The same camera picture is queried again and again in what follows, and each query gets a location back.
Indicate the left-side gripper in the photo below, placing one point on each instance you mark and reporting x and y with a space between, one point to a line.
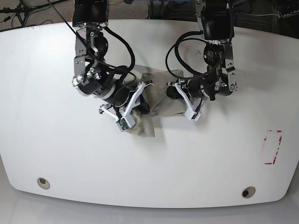
190 92

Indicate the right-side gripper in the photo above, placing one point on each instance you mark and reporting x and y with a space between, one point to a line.
119 94

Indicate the beige T-shirt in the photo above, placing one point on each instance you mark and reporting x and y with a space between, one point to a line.
160 104

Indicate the black robot arm left side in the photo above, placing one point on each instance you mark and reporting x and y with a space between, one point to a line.
214 18

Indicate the red tape rectangle marking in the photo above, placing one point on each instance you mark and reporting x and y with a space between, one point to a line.
271 145

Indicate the white power strip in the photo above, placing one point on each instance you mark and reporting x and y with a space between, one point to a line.
286 13

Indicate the black tripod stand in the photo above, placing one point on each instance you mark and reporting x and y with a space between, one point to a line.
21 12

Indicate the right-side wrist camera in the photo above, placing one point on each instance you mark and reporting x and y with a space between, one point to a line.
125 124

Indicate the left-side wrist camera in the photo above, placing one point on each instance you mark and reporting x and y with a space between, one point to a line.
192 115

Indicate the left table cable grommet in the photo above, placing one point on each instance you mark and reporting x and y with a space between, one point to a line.
43 183

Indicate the table cable grommet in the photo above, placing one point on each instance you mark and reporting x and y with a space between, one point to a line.
248 192
43 183

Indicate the right table cable grommet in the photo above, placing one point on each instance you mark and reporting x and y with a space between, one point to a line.
248 192

